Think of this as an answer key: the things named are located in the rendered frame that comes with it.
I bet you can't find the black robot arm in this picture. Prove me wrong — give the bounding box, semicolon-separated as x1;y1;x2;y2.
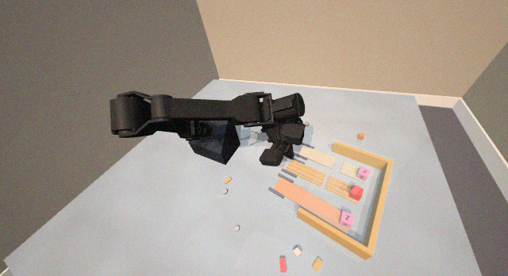
110;90;306;145

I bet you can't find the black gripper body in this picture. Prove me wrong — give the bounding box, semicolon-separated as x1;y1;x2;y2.
260;118;294;167

